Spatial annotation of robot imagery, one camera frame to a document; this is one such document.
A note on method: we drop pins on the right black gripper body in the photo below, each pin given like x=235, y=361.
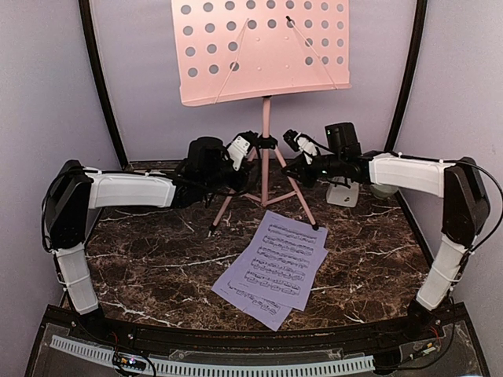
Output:
x=335, y=166

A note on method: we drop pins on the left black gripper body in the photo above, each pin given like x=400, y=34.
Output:
x=214, y=181

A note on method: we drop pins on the sheet music page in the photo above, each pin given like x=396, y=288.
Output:
x=267, y=310
x=285, y=234

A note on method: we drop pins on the pink perforated music stand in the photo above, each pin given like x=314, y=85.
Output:
x=236, y=50

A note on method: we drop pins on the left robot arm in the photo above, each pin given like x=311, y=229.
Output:
x=78, y=191

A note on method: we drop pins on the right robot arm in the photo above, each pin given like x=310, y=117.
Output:
x=455, y=186

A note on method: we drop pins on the white metronome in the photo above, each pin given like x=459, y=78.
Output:
x=343, y=196

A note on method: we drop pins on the pale green ceramic bowl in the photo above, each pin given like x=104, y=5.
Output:
x=383, y=191

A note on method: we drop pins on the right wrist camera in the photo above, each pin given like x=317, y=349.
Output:
x=341, y=138

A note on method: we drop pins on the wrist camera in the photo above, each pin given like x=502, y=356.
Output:
x=240, y=147
x=341, y=138

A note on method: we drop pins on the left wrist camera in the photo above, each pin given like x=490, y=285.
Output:
x=240, y=147

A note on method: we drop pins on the right black frame post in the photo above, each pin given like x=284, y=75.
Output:
x=408, y=75

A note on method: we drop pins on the black frame post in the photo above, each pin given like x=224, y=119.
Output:
x=99, y=81
x=408, y=75

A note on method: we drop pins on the white slotted cable duct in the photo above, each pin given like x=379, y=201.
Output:
x=198, y=363

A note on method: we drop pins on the left black frame post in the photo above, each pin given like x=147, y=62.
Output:
x=99, y=81

